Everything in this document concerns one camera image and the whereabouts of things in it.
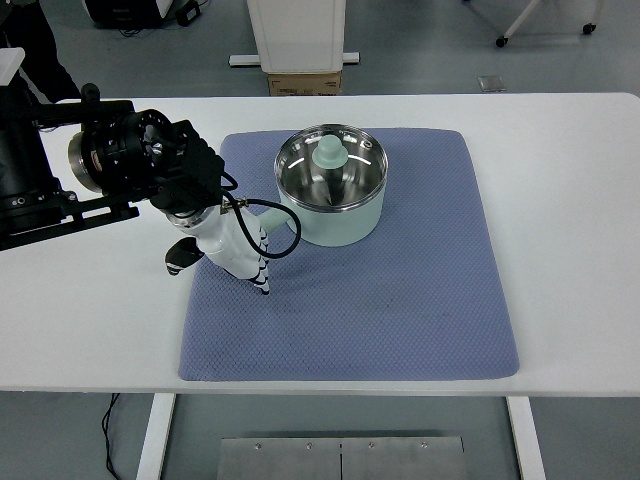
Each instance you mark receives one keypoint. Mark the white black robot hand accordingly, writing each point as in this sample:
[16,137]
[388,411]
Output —
[224,238]

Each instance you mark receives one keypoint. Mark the white table leg left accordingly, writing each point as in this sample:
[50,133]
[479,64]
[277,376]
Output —
[156,438]

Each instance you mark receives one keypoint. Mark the white side table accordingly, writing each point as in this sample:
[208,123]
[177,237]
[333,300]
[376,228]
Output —
[10,62]

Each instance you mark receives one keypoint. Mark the person in black trousers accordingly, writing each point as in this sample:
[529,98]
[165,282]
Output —
[24,25]

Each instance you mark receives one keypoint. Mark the black equipment on floor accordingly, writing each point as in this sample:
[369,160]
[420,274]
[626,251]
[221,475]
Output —
[140,14]

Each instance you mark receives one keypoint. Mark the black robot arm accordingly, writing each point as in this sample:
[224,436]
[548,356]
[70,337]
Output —
[125,156]

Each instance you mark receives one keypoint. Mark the glass lid green knob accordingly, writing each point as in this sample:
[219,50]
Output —
[331,168]

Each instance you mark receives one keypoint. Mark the white table leg right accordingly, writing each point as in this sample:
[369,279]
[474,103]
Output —
[525,438]

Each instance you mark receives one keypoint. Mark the grey floor socket plate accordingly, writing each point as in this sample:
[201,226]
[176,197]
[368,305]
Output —
[491,84]

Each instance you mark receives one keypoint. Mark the green pot with handle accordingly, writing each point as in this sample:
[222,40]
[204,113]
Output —
[337,229]

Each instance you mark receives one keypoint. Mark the white table leg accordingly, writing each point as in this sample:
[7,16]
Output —
[525,438]
[156,438]

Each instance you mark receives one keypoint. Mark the brown cardboard box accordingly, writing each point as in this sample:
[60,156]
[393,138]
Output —
[305,84]

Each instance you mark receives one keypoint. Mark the white pedestal stand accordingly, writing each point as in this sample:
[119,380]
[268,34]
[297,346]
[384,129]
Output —
[297,37]

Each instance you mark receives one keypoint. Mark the white wheeled cart frame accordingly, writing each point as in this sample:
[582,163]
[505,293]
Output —
[551,18]

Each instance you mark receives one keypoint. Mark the metal floor plate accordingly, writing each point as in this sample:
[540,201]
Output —
[343,458]

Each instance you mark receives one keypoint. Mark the blue quilted mat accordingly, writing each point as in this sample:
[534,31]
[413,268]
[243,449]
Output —
[418,299]

